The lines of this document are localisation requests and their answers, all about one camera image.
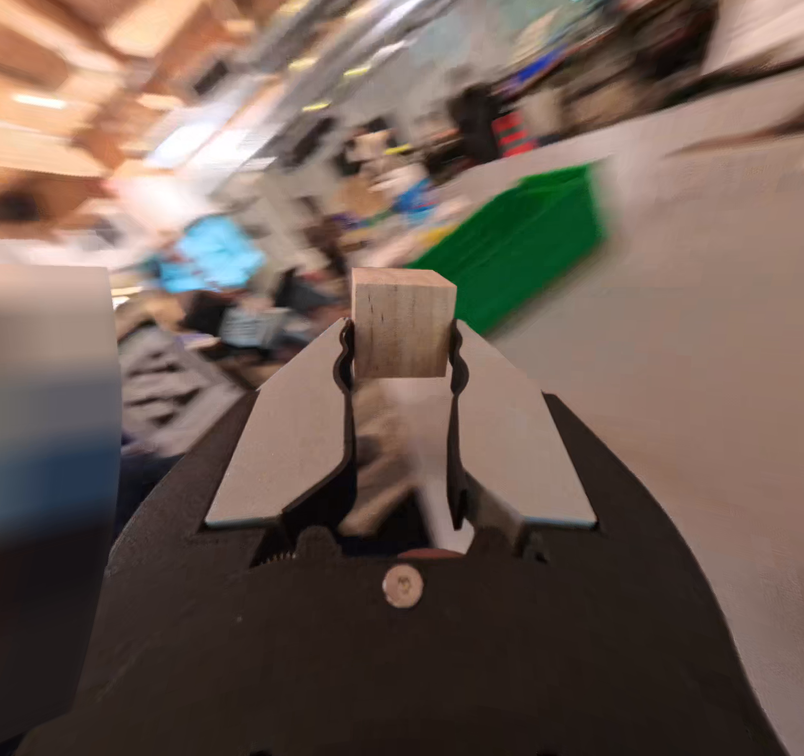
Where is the green plastic bin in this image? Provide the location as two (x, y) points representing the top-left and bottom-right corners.
(405, 164), (607, 337)

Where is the orange traffic cone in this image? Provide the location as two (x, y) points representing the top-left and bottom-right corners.
(492, 109), (536, 159)

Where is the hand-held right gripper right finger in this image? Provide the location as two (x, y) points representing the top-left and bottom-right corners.
(446, 319), (599, 548)

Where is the wooden cube blue taped face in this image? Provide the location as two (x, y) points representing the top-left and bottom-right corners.
(352, 267), (458, 379)

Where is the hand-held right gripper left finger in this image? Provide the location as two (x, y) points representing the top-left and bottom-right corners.
(204, 318), (356, 531)

